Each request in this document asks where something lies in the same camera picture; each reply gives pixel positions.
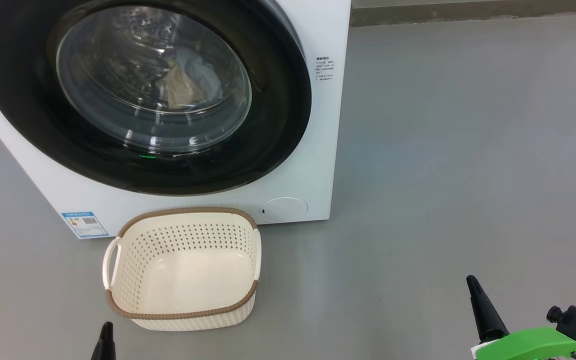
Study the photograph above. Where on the blue energy label sticker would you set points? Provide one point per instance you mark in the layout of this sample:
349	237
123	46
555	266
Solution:
85	225

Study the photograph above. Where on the small printed text sticker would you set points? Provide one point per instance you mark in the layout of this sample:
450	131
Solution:
325	68

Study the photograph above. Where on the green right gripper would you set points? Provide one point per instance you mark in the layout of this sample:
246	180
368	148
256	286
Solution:
528	345

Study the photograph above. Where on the black round glass washer door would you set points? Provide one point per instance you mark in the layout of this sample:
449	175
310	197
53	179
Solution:
18	100

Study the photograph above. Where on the cream perforated laundry basket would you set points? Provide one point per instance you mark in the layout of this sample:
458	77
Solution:
188	270

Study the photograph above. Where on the light blue and cream garment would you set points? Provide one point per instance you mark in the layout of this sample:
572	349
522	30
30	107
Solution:
183	85

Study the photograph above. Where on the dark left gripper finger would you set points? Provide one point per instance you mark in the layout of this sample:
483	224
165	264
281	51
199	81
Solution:
105	347

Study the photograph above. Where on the steel washing machine drum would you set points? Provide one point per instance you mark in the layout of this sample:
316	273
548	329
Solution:
113	55

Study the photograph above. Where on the round white filter cover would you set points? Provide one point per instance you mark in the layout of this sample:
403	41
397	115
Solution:
284	208

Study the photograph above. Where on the white front-load washing machine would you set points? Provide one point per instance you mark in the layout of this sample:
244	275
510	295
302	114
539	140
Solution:
308	150

